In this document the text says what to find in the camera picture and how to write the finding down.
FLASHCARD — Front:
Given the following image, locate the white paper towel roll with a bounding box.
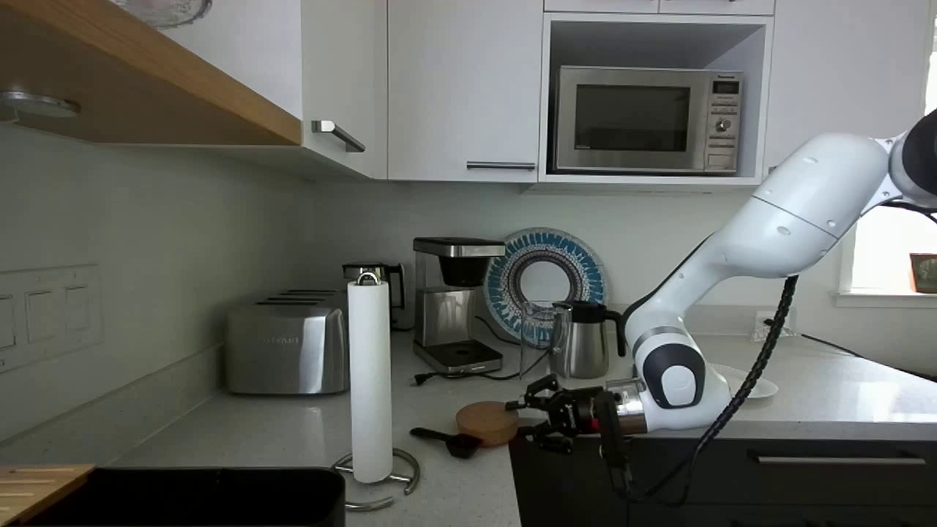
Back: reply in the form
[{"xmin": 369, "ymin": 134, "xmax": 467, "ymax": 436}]
[{"xmin": 345, "ymin": 279, "xmax": 400, "ymax": 487}]

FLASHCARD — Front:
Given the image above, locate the braided black robot cable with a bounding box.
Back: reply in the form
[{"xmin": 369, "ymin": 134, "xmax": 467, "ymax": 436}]
[{"xmin": 624, "ymin": 276, "xmax": 804, "ymax": 508}]

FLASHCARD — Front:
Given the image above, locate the white wall switch plate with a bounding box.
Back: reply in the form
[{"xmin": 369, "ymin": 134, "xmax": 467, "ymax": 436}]
[{"xmin": 0, "ymin": 260, "xmax": 107, "ymax": 377}]

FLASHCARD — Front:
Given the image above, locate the steel cabinet bar handle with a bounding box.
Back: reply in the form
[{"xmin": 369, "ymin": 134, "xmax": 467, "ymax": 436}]
[
  {"xmin": 307, "ymin": 117, "xmax": 369, "ymax": 156},
  {"xmin": 462, "ymin": 158, "xmax": 543, "ymax": 175}
]

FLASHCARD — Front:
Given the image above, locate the metal paper towel holder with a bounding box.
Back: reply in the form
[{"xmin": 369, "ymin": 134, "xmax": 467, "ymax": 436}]
[{"xmin": 331, "ymin": 266, "xmax": 424, "ymax": 516}]

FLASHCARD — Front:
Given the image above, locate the blue patterned decorative plate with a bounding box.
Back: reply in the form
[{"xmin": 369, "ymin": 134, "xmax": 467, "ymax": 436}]
[{"xmin": 480, "ymin": 225, "xmax": 613, "ymax": 351}]

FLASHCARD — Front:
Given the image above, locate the black plastic scoop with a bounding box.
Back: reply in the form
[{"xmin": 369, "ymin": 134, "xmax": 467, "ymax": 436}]
[{"xmin": 407, "ymin": 426, "xmax": 486, "ymax": 464}]

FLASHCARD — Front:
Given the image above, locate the wooden wall shelf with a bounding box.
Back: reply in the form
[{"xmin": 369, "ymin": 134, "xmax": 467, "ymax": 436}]
[{"xmin": 0, "ymin": 0, "xmax": 307, "ymax": 149}]

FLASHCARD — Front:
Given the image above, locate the steel thermal carafe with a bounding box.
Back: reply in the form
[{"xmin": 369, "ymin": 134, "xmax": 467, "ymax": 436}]
[{"xmin": 550, "ymin": 298, "xmax": 626, "ymax": 380}]

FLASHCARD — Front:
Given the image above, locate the steel toaster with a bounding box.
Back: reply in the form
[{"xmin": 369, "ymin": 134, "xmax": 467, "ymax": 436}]
[{"xmin": 222, "ymin": 287, "xmax": 351, "ymax": 398}]

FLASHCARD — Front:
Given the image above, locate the clear glass bowl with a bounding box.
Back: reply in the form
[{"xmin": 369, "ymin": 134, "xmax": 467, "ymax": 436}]
[{"xmin": 121, "ymin": 0, "xmax": 217, "ymax": 33}]

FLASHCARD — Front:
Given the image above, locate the long steel drawer handle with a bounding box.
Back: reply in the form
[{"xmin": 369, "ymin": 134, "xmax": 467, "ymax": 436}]
[{"xmin": 757, "ymin": 452, "xmax": 931, "ymax": 468}]

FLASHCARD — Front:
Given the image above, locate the transparent glass jar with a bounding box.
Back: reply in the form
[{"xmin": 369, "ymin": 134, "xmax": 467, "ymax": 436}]
[{"xmin": 530, "ymin": 326, "xmax": 571, "ymax": 401}]

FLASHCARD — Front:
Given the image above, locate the steel microwave oven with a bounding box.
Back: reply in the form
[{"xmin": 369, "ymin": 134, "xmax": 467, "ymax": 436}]
[{"xmin": 550, "ymin": 63, "xmax": 751, "ymax": 180}]

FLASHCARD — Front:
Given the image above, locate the wooden round board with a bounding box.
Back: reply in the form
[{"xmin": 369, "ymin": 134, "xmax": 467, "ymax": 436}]
[{"xmin": 455, "ymin": 398, "xmax": 528, "ymax": 452}]

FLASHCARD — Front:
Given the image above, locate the small picture frame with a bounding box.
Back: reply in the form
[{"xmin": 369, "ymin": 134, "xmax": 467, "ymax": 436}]
[{"xmin": 909, "ymin": 248, "xmax": 937, "ymax": 297}]

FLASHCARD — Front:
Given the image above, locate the white upper cabinet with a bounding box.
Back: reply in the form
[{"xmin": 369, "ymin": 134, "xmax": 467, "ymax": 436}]
[
  {"xmin": 164, "ymin": 0, "xmax": 394, "ymax": 186},
  {"xmin": 771, "ymin": 0, "xmax": 931, "ymax": 187},
  {"xmin": 386, "ymin": 0, "xmax": 547, "ymax": 186}
]

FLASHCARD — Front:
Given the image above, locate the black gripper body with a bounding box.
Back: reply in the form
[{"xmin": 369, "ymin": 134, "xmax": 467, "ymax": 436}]
[{"xmin": 563, "ymin": 388, "xmax": 626, "ymax": 440}]

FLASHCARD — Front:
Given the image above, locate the bright window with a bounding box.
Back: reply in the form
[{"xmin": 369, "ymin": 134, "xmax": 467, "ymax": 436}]
[{"xmin": 839, "ymin": 186, "xmax": 937, "ymax": 301}]

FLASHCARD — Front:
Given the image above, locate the black steel coffee maker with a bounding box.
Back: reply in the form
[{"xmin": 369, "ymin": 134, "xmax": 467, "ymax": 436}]
[{"xmin": 411, "ymin": 235, "xmax": 509, "ymax": 380}]

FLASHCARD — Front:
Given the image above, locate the dark drawer cabinet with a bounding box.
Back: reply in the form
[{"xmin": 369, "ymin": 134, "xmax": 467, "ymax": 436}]
[{"xmin": 506, "ymin": 434, "xmax": 937, "ymax": 527}]

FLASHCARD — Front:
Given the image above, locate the white microwave niche cabinet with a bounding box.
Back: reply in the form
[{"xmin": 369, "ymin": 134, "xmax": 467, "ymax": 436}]
[{"xmin": 539, "ymin": 0, "xmax": 779, "ymax": 187}]

